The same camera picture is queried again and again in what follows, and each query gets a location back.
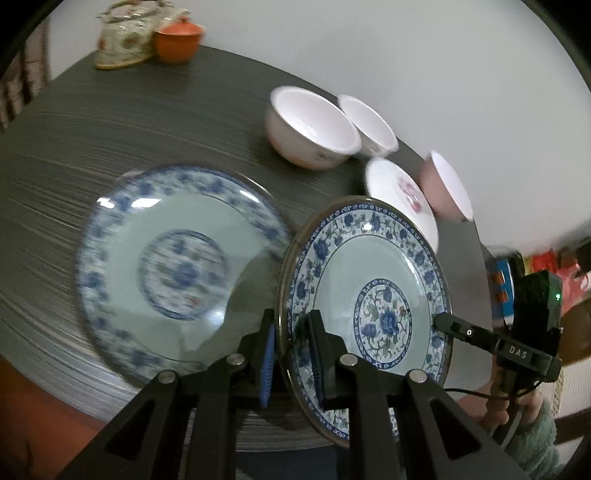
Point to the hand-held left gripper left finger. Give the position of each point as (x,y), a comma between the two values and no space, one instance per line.
(267,365)

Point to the white plate with pink flower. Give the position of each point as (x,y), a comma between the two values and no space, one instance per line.
(392,180)

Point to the beige patterned curtain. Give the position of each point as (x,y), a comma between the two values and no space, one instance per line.
(23,83)

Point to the small white bowl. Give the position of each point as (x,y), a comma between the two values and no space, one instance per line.
(364,117)

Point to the blue box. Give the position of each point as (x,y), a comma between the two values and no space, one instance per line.
(502,288)

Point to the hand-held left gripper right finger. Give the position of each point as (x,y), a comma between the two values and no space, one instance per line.
(316,364)

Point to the red bag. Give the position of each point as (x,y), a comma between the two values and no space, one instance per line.
(549,270)

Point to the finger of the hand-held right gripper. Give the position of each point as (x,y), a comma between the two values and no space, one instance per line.
(466,332)

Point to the person's right hand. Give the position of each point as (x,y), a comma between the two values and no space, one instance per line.
(498,411)

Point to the orange cup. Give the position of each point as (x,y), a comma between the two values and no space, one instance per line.
(175,44)

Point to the pink bowl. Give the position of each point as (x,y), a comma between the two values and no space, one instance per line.
(434,189)

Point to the floral teapot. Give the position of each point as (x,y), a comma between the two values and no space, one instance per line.
(124,37)

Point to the large white bowl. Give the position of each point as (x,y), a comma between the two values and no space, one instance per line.
(309,120)

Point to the blue floral plate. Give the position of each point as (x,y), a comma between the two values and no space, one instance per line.
(369,258)
(138,230)

